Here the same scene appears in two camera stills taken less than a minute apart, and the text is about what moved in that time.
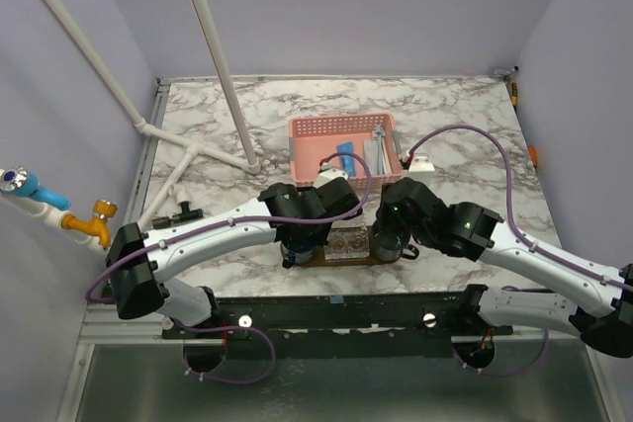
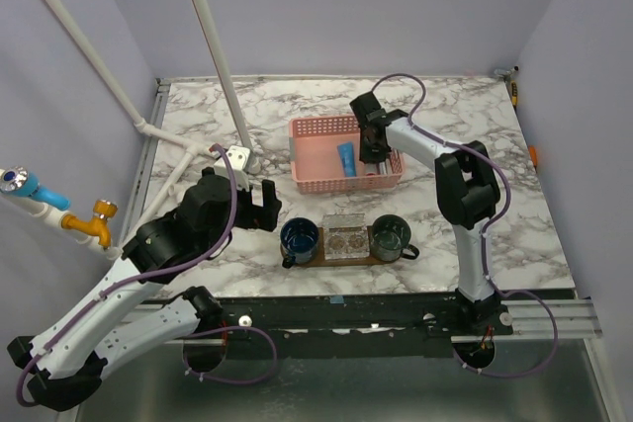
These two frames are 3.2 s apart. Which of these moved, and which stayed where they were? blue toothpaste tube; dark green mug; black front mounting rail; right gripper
Moved: right gripper
Stayed: blue toothpaste tube; black front mounting rail; dark green mug
